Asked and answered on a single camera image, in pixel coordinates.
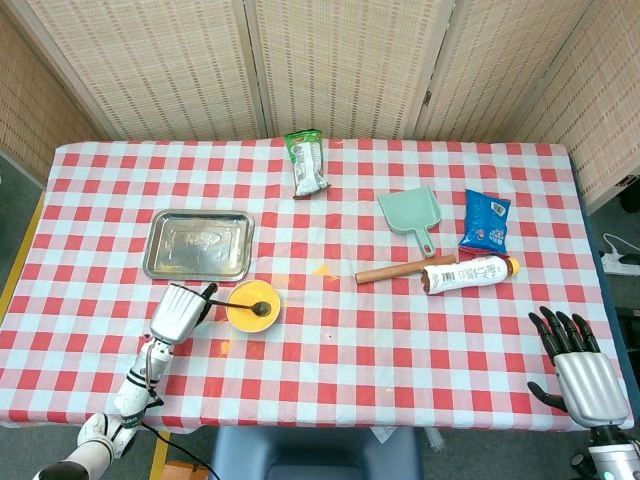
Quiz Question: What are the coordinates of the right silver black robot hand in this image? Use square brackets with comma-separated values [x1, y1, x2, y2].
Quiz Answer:
[527, 306, 630, 429]

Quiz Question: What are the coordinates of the orange box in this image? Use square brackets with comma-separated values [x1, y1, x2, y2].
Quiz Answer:
[163, 460, 211, 480]

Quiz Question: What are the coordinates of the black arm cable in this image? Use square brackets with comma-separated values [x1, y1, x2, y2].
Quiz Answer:
[142, 422, 219, 480]

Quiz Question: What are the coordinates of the white power strip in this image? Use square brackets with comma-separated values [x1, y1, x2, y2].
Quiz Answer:
[601, 252, 640, 276]

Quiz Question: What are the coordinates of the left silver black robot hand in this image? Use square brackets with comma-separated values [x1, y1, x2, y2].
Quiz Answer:
[148, 282, 220, 345]

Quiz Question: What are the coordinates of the mint green dustpan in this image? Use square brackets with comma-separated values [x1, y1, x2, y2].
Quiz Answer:
[376, 185, 443, 258]

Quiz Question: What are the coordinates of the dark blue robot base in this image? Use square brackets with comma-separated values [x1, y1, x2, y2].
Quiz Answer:
[209, 425, 424, 480]

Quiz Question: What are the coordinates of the black caster wheel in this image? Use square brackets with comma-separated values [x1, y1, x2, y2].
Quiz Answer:
[618, 174, 640, 214]

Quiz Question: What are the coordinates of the white power cable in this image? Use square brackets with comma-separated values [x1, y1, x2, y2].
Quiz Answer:
[602, 232, 636, 257]

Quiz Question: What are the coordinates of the green white snack bag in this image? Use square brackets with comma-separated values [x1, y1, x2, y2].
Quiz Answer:
[283, 129, 332, 200]

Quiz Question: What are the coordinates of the white labelled drink bottle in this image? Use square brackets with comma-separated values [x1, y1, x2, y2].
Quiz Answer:
[421, 253, 521, 296]

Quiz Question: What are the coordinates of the blue snack bag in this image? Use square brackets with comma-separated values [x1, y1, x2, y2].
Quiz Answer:
[458, 188, 512, 257]

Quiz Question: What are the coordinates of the woven bamboo folding screen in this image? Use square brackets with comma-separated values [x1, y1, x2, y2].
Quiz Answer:
[0, 0, 640, 216]

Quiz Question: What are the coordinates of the black spoon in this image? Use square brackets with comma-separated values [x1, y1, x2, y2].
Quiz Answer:
[205, 298, 273, 318]

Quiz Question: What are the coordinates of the red white checkered tablecloth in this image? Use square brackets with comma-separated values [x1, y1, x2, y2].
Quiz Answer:
[0, 138, 636, 434]

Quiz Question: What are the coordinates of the rectangular steel tray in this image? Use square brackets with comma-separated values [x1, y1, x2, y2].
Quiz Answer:
[142, 208, 256, 283]

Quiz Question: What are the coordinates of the wooden rolling pin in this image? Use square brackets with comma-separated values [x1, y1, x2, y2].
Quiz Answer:
[354, 254, 458, 286]

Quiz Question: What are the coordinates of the yellow bowl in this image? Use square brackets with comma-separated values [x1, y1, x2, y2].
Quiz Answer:
[225, 279, 282, 334]

